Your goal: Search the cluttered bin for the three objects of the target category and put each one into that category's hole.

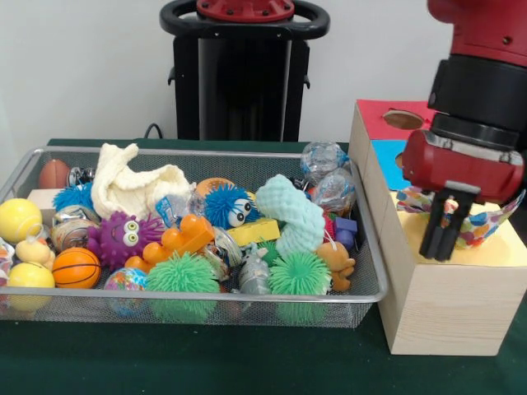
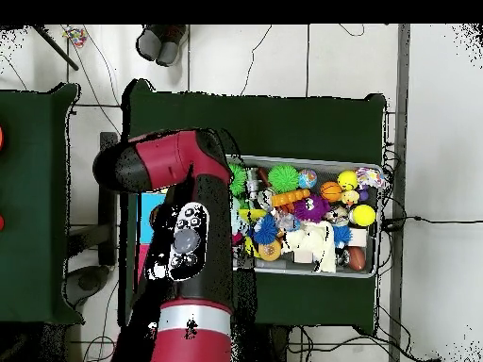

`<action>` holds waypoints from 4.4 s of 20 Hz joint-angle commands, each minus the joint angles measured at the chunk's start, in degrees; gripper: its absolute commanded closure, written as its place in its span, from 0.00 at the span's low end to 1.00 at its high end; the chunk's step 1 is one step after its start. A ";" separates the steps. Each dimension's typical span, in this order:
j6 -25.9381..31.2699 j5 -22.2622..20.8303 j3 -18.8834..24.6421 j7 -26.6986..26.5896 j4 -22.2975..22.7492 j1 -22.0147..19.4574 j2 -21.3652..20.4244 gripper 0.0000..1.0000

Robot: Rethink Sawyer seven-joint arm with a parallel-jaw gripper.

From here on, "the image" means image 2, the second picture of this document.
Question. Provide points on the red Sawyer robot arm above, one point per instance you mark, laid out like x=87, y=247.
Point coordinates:
x=173, y=158

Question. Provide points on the wooden box with three holes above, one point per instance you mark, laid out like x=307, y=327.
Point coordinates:
x=149, y=207

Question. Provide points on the green spiky ball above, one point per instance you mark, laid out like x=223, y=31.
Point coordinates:
x=283, y=179
x=238, y=179

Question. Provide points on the blue spiky ball with eyes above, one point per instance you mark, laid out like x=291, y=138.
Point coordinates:
x=266, y=230

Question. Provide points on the orange plastic toy block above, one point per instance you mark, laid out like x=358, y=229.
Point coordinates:
x=290, y=198

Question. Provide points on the purple furry monster toy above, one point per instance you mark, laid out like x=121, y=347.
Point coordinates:
x=311, y=207

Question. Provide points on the cream knitted cloth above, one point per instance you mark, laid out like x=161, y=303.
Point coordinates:
x=313, y=245

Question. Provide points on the dark green table cloth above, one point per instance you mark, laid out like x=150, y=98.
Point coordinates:
x=30, y=226
x=249, y=113

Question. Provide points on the orange toy basketball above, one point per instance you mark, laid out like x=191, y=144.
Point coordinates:
x=330, y=191

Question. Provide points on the yellow ball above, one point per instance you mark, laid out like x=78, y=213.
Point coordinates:
x=362, y=215
x=347, y=179

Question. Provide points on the person's foot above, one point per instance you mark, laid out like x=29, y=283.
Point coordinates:
x=149, y=41
x=172, y=47

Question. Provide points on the grey round stand base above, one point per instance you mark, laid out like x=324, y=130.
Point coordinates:
x=89, y=283

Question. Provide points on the small colourful floor toy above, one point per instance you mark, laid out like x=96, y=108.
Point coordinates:
x=74, y=35

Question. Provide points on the thin black rod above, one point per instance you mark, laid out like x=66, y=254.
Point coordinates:
x=54, y=46

